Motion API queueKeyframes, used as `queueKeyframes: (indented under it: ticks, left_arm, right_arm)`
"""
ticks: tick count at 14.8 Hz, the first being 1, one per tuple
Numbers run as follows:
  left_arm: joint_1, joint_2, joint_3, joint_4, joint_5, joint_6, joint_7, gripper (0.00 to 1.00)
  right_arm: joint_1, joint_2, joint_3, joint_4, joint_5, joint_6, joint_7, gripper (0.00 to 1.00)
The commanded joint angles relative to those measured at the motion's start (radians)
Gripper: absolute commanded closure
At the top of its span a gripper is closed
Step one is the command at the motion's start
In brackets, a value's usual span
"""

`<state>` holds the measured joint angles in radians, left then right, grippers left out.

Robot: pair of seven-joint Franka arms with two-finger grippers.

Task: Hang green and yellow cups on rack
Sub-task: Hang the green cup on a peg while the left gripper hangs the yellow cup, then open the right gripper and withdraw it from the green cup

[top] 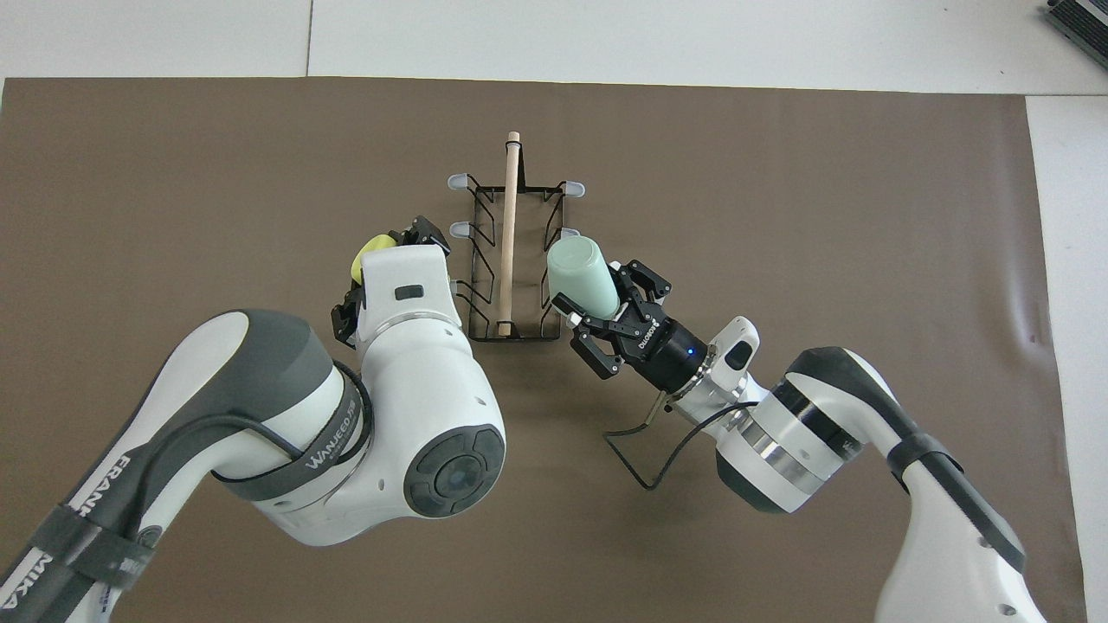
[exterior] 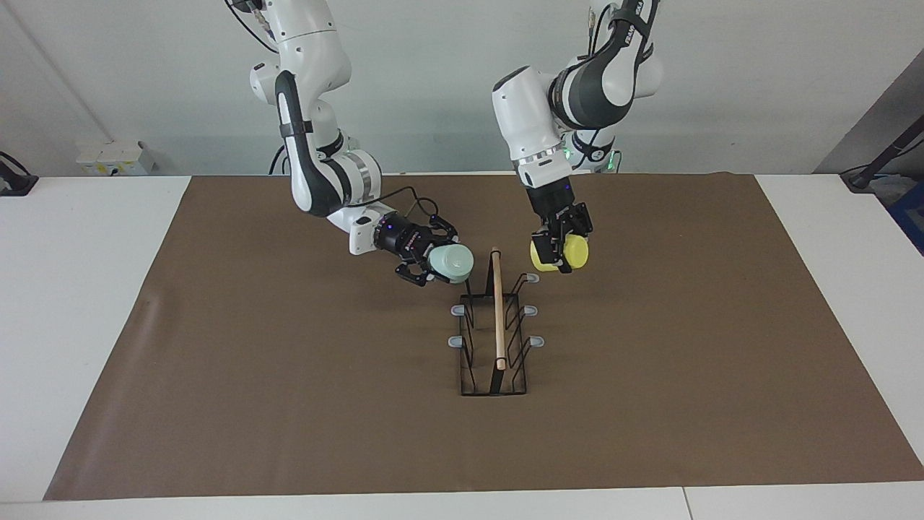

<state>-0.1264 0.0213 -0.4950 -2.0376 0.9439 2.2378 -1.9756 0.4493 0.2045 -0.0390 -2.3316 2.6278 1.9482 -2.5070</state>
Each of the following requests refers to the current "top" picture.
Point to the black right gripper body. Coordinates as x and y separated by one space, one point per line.
662 350

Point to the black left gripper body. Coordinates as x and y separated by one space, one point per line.
350 305

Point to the yellow plastic cup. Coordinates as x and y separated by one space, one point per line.
370 255

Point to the pale green plastic cup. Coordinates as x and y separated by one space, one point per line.
584 275

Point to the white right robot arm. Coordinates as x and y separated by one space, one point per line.
796 433

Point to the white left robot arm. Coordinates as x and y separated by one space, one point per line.
415 372

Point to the brown table mat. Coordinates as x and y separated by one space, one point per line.
260 173

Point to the dark grey ribbed device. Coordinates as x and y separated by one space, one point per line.
1080 26

